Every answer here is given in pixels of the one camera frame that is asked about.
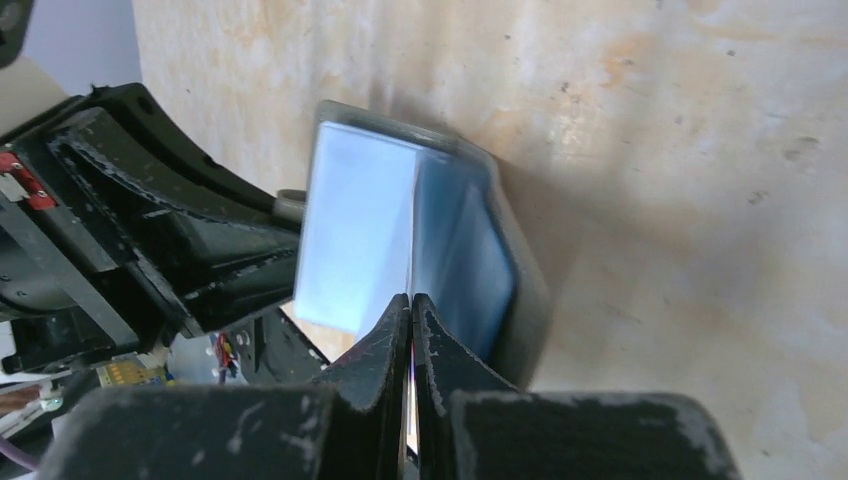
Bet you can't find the grey card holder wallet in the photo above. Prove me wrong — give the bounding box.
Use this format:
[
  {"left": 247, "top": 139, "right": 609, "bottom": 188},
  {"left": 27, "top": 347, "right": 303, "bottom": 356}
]
[{"left": 275, "top": 100, "right": 551, "bottom": 387}]

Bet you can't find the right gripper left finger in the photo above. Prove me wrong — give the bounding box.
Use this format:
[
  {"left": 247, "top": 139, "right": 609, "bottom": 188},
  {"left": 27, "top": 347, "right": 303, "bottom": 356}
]
[{"left": 39, "top": 294, "right": 411, "bottom": 479}]

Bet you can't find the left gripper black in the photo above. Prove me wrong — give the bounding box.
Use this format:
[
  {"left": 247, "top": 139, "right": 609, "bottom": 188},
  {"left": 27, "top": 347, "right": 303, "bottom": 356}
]
[{"left": 1, "top": 83, "right": 300, "bottom": 375}]

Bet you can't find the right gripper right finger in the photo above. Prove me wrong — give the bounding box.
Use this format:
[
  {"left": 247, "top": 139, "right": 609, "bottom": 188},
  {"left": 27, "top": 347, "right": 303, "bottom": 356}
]
[{"left": 411, "top": 294, "right": 741, "bottom": 479}]

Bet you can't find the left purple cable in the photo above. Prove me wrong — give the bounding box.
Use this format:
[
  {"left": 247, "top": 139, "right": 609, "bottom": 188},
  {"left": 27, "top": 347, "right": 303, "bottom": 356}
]
[{"left": 0, "top": 437, "right": 41, "bottom": 473}]

